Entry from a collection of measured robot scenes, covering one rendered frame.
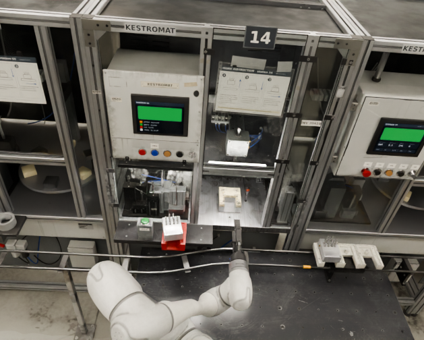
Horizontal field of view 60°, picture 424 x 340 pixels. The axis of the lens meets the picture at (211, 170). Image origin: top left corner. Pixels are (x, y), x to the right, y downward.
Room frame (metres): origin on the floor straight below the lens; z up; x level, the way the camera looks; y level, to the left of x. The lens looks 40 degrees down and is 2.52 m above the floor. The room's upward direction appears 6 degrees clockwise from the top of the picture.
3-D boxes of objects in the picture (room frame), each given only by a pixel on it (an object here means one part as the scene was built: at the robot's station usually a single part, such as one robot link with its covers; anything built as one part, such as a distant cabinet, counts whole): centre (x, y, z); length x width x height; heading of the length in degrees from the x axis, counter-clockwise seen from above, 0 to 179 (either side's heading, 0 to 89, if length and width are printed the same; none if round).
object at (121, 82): (1.52, 0.28, 1.60); 0.42 x 0.29 x 0.46; 94
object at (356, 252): (1.34, -0.81, 0.84); 0.36 x 0.14 x 0.10; 94
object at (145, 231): (1.31, 0.33, 0.97); 0.08 x 0.08 x 0.12; 4
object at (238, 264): (0.99, -0.16, 1.12); 0.09 x 0.06 x 0.09; 94
